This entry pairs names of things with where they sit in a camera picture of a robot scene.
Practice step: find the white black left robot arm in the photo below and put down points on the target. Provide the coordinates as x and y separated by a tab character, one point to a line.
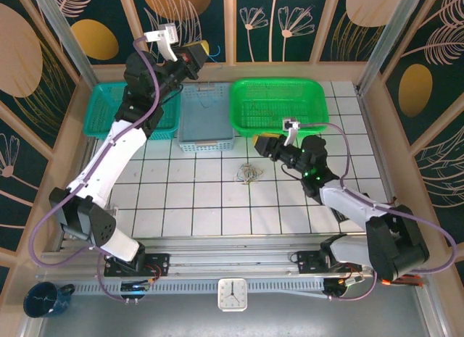
108	159

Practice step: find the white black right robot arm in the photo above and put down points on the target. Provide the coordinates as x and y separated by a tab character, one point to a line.
348	203

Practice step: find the green plastic mesh basket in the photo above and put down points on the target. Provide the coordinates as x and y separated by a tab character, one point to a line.
275	94

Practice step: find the teal plastic mesh basket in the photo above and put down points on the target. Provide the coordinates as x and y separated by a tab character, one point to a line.
101	112

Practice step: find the light blue perforated basket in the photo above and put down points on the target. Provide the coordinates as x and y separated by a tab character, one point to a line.
203	127

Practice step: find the small controller board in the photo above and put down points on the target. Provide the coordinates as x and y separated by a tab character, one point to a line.
351	281
136	287

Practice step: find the small white clip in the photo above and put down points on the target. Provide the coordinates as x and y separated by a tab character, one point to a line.
114	209

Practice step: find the white square clock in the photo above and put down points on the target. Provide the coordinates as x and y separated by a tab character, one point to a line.
232	294

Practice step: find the dark blue mug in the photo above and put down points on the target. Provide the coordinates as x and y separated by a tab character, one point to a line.
41	300

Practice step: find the leaf outline wall panel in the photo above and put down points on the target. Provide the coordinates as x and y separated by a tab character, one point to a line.
446	177
174	3

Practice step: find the flower outline wall panel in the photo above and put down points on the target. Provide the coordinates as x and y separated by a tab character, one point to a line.
21	177
261	43

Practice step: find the aluminium frame post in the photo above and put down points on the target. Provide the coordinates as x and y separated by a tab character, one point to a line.
391	32
65	36

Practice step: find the aluminium mounting rail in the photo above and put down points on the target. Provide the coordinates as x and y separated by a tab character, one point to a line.
232	259

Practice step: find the gold oval leaf wall panel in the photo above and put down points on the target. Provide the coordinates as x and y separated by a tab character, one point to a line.
415	90

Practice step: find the pink disc gold-line wall panel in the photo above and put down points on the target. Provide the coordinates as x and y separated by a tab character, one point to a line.
366	7
18	50

